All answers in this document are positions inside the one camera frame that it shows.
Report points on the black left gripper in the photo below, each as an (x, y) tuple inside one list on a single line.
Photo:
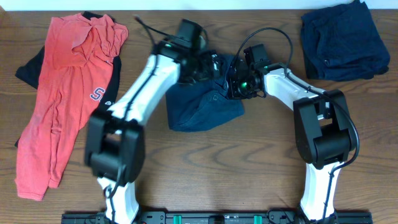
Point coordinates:
[(206, 71)]

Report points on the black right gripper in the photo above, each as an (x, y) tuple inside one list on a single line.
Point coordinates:
[(233, 89)]

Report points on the navy blue shorts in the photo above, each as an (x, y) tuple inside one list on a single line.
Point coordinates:
[(202, 106)]

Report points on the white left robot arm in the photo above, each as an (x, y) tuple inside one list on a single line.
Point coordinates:
[(115, 143)]

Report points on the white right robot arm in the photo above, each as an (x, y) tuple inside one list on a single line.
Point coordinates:
[(324, 131)]

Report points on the folded navy garment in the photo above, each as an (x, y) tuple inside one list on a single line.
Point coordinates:
[(341, 43)]

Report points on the red t-shirt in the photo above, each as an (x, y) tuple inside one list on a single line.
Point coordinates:
[(76, 71)]

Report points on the black garment under shirt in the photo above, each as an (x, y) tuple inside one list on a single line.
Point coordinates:
[(30, 72)]

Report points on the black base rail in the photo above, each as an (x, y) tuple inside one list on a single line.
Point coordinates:
[(270, 217)]

